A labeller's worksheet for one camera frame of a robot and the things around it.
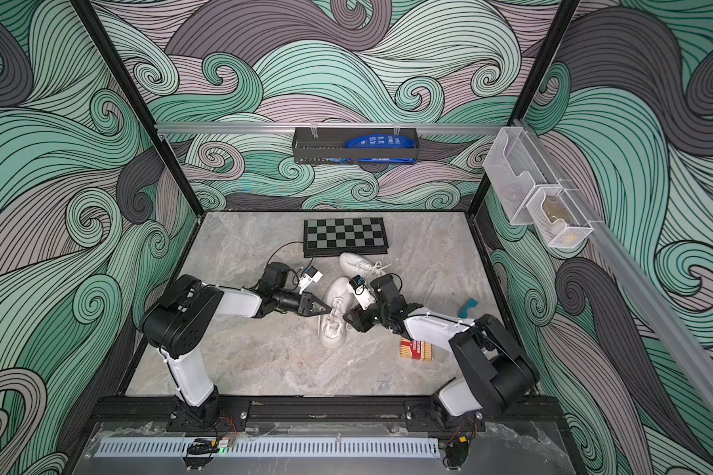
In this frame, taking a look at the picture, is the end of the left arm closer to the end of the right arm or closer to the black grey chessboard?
the end of the right arm

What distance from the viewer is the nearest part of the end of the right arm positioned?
0.70 m

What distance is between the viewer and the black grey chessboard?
3.48 feet

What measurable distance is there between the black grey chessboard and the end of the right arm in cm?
28
